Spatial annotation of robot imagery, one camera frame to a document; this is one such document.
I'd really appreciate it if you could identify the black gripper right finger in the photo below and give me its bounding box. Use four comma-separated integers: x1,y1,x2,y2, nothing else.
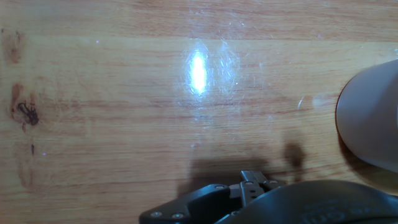
253,170,285,191

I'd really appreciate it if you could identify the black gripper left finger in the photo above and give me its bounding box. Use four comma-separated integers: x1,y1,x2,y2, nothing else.
139,170,264,224

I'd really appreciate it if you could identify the white round trash can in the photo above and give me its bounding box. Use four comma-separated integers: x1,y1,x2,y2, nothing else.
335,58,398,174

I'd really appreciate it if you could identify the glossy wooden board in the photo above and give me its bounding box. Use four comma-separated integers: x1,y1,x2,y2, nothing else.
0,0,398,224

